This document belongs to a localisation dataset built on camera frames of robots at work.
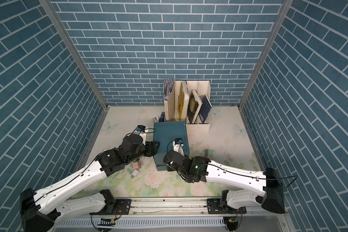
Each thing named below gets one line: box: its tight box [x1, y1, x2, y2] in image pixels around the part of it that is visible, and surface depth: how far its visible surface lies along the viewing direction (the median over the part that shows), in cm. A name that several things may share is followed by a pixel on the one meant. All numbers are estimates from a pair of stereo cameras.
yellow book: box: [177, 80, 190, 122], surface depth 98 cm
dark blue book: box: [198, 94, 213, 124], surface depth 104 cm
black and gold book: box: [187, 89, 203, 125], surface depth 101 cm
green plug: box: [205, 149, 214, 157], surface depth 94 cm
